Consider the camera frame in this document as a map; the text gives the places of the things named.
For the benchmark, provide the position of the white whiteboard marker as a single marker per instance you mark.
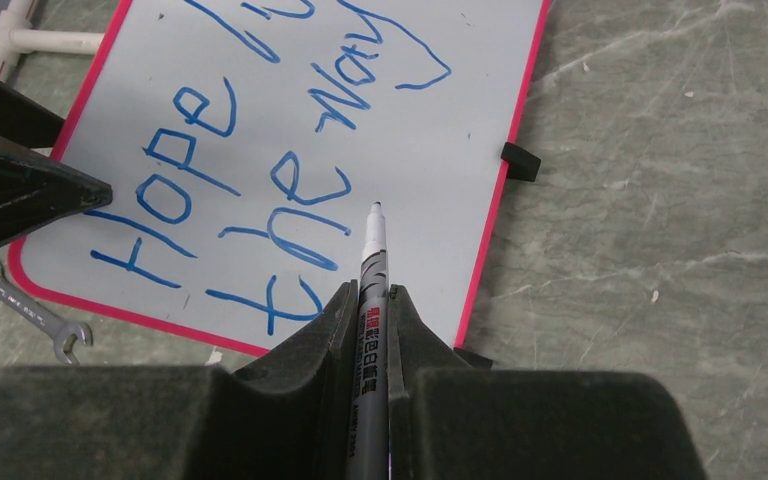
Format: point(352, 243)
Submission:
point(368, 442)

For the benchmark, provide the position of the white PVC pipe frame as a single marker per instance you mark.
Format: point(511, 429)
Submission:
point(17, 37)

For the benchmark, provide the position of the black whiteboard foot clip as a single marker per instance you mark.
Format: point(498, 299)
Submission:
point(522, 164)
point(473, 359)

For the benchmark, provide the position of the silver open-end wrench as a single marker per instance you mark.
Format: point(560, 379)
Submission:
point(63, 333)

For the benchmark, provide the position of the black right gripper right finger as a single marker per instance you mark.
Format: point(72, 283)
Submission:
point(451, 420)

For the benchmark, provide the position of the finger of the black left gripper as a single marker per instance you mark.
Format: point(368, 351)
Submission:
point(36, 190)

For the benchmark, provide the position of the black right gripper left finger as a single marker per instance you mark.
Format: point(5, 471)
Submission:
point(283, 416)

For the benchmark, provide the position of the pink-framed whiteboard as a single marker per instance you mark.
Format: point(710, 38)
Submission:
point(245, 142)

